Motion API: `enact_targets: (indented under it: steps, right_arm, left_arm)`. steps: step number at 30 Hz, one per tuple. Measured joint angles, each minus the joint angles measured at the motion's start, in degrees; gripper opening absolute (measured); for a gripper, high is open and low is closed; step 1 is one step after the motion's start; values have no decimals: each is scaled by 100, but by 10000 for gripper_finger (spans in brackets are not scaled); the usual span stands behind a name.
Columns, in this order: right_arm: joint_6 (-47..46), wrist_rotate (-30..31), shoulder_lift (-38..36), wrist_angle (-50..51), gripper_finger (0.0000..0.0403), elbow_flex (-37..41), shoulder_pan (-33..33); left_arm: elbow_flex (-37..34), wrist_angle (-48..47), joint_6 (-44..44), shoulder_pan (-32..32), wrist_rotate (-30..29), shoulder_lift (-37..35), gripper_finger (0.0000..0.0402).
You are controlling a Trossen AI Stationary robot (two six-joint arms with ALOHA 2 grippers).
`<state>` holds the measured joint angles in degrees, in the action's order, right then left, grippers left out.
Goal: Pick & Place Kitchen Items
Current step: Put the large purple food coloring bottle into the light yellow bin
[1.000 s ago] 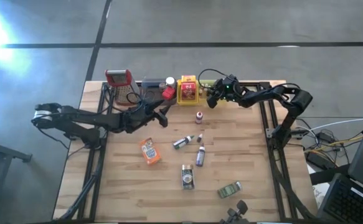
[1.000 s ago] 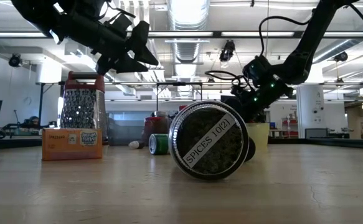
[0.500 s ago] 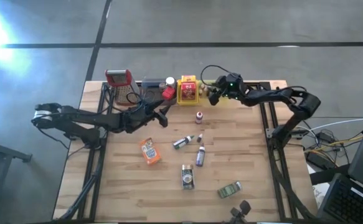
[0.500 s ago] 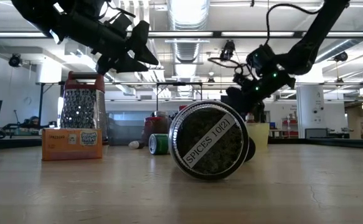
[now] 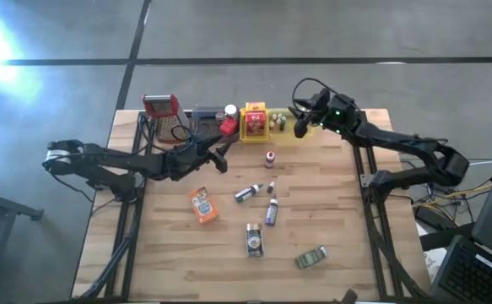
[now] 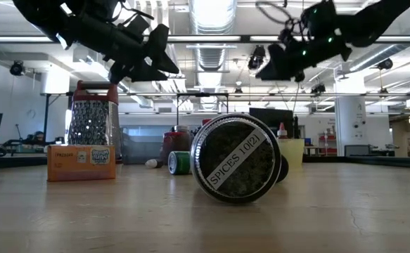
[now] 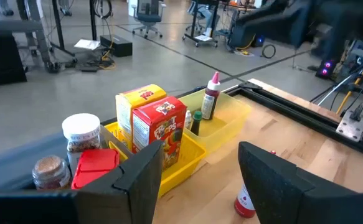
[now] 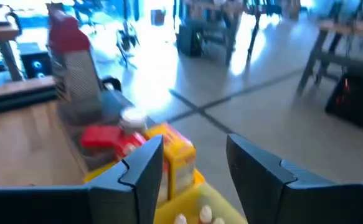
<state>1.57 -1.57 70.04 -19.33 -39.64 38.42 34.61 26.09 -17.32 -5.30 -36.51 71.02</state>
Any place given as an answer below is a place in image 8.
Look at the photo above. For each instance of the white-lidded clear jar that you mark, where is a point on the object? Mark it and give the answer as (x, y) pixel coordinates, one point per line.
(133, 118)

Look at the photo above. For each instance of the small black-labelled dropper bottle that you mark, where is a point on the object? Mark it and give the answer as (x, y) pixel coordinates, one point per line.
(205, 214)

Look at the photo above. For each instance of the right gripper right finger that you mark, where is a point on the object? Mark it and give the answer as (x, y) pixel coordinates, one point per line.
(271, 193)

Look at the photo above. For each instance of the wooden table black legs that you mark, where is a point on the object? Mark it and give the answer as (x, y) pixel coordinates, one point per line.
(340, 34)

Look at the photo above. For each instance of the translucent yellow-green bin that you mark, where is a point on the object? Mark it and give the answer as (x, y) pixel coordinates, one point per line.
(224, 205)

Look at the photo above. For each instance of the black table frame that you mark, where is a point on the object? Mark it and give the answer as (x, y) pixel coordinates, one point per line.
(13, 102)

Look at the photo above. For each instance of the black tripod stand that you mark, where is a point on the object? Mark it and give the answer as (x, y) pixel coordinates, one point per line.
(126, 40)

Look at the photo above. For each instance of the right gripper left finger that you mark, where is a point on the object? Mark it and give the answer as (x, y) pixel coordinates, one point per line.
(137, 186)

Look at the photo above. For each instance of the black tower blue lights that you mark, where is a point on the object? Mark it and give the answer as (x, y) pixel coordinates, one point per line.
(36, 63)

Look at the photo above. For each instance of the black computer tower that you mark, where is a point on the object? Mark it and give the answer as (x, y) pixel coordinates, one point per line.
(189, 40)

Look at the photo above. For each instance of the yellow perforated basket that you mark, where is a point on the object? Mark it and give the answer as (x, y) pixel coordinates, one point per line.
(196, 179)

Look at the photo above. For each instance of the red tin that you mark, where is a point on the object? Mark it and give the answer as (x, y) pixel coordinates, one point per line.
(100, 137)

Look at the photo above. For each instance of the grey plastic bin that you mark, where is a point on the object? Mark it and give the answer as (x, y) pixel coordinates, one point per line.
(112, 102)

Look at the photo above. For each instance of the yellow cereal box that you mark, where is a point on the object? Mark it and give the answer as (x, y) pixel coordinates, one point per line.
(168, 146)

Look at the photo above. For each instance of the orange dropper bottle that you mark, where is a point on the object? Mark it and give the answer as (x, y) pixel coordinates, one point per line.
(180, 220)

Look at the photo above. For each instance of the black tower red lights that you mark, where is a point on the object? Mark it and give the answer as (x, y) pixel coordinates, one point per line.
(352, 99)

